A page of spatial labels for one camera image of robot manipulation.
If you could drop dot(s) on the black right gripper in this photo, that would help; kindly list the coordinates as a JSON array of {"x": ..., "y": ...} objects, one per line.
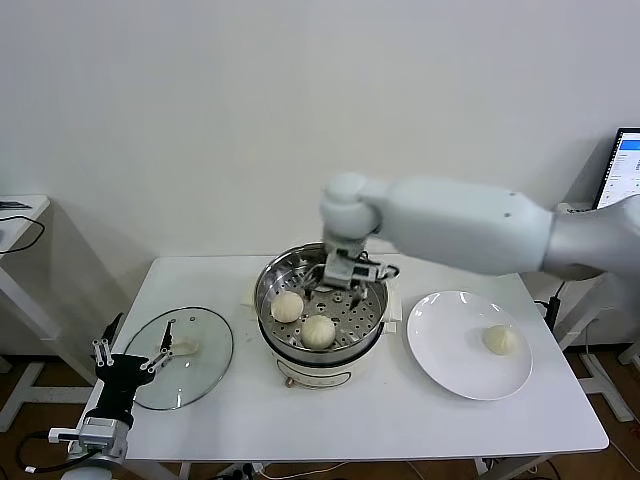
[{"x": 340, "y": 291}]

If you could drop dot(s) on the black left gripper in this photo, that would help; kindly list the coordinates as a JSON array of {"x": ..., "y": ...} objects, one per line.
[{"x": 125, "y": 375}]

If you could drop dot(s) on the white steamed baozi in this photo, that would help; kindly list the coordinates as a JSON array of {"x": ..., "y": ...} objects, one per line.
[
  {"x": 286, "y": 307},
  {"x": 501, "y": 340},
  {"x": 318, "y": 332}
]

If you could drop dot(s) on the round glass pot lid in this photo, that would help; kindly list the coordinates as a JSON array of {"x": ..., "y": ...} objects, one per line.
[{"x": 210, "y": 350}]

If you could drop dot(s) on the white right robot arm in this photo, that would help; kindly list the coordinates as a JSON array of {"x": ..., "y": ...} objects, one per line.
[{"x": 450, "y": 225}]

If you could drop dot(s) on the stainless steel steamer basket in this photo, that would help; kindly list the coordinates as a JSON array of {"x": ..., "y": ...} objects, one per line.
[{"x": 350, "y": 320}]

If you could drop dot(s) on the white electric cooker base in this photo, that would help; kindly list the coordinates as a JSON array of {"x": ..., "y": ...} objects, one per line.
[{"x": 320, "y": 372}]

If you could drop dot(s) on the round white plate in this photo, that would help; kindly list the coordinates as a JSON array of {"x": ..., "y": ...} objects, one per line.
[{"x": 450, "y": 350}]

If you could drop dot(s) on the white power strip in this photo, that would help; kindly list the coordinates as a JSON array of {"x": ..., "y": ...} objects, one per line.
[{"x": 247, "y": 469}]

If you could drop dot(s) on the flat dark device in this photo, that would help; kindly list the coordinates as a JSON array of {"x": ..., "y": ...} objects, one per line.
[{"x": 12, "y": 203}]

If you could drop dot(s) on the grey open laptop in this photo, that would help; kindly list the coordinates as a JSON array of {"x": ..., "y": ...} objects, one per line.
[{"x": 622, "y": 165}]

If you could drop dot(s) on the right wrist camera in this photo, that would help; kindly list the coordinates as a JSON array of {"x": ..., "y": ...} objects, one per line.
[{"x": 365, "y": 275}]

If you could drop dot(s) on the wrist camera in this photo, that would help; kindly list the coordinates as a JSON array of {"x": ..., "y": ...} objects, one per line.
[
  {"x": 365, "y": 275},
  {"x": 65, "y": 435}
]

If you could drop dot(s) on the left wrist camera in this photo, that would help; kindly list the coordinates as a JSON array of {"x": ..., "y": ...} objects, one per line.
[{"x": 65, "y": 435}]

